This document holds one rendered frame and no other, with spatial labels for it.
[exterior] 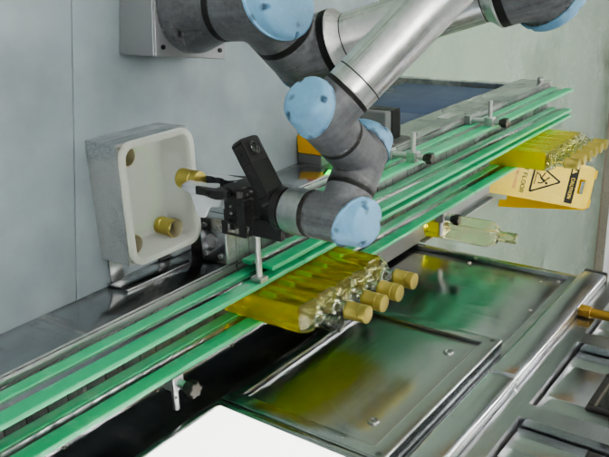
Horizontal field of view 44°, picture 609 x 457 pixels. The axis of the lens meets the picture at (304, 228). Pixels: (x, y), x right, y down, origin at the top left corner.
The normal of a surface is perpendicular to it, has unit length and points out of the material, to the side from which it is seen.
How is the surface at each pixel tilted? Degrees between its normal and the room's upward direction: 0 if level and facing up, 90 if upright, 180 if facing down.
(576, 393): 90
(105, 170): 90
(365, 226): 0
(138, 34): 90
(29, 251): 0
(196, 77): 0
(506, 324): 90
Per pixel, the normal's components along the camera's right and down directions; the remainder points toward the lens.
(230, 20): -0.52, 0.59
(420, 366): -0.04, -0.94
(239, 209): -0.59, 0.27
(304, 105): -0.50, -0.40
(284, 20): 0.73, 0.06
